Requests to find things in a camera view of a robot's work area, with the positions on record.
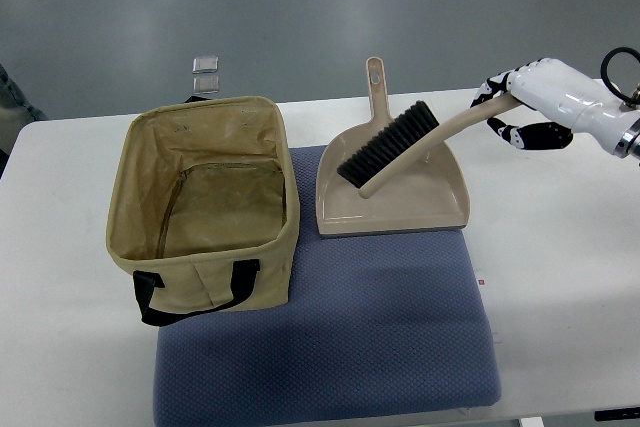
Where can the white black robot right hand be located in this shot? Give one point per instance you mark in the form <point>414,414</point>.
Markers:
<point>571,102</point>

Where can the pink hand broom black bristles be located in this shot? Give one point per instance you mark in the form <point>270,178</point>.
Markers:
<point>408,139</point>

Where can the pink plastic dustpan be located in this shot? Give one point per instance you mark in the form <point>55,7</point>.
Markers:
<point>430,195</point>

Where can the blue grey cushion mat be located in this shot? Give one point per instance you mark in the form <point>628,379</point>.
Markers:
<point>374,326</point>

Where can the black table control panel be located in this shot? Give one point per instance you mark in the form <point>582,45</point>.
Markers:
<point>617,414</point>

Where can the lower clear floor tile marker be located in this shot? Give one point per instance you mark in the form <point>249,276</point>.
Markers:
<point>206,84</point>

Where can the person in grey hoodie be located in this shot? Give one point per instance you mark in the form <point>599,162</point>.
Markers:
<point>16,113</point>

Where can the yellow fabric bag black handles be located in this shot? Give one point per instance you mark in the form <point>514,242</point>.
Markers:
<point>205,212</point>

